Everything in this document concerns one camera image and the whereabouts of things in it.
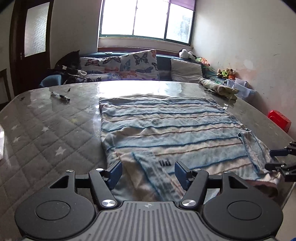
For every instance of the black bag on sofa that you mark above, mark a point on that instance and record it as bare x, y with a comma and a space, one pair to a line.
70, 60

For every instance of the blue chair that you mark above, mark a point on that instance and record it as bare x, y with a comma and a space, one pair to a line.
51, 80

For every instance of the small dark object on table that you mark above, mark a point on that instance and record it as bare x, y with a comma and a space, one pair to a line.
60, 96

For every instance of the dark wooden door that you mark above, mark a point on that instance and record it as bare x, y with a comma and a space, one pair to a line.
29, 44

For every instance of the white grey cushion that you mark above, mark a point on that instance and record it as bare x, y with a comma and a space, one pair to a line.
184, 71

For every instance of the large window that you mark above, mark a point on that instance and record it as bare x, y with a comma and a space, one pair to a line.
170, 21

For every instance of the folded yellow-white clothes in bag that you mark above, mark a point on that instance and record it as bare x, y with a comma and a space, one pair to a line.
219, 89

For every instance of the grey quilted star table cover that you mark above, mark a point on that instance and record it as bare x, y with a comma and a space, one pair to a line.
45, 136

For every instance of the white plush toy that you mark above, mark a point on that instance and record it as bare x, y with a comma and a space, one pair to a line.
184, 54

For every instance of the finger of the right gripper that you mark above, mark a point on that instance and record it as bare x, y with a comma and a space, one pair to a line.
290, 149
287, 171

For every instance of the butterfly print blanket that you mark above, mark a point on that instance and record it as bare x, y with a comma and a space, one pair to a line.
101, 69

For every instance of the pink white plastic bag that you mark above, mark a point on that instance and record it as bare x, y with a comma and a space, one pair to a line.
2, 139

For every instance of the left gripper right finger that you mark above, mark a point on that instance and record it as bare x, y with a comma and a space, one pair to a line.
193, 182

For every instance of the red plastic stool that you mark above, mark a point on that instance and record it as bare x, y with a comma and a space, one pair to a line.
280, 120

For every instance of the blue striped knit garment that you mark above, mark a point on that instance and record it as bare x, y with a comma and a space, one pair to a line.
149, 134

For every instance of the clear plastic storage box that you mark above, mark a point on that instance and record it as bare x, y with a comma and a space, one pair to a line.
245, 92

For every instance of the butterfly print pillow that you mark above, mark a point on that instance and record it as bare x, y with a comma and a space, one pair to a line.
139, 66

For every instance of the yellow orange plush toy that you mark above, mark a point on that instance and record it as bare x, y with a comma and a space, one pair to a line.
227, 73

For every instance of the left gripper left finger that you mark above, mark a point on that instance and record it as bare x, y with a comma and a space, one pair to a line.
102, 181

